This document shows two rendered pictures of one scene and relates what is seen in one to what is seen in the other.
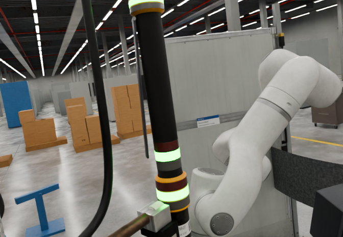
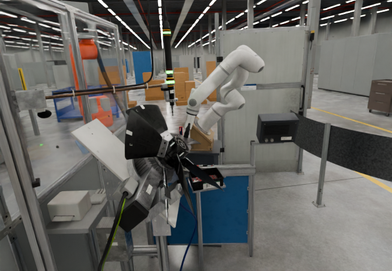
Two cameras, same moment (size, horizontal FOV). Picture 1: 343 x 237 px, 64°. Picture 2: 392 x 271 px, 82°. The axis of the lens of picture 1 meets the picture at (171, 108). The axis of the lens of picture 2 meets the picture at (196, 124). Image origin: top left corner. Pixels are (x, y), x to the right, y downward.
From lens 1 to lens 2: 0.92 m
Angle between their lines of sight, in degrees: 19
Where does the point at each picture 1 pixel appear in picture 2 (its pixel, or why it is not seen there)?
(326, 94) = (252, 66)
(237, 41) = (277, 34)
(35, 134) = (152, 90)
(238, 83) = (273, 64)
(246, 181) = (203, 90)
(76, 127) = (178, 87)
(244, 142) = (209, 79)
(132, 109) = not seen: hidden behind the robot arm
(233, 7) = not seen: outside the picture
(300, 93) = (231, 63)
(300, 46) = (382, 38)
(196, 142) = not seen: hidden behind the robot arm
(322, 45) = not seen: outside the picture
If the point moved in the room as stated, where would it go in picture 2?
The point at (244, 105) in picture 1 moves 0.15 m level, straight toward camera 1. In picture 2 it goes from (275, 80) to (272, 81)
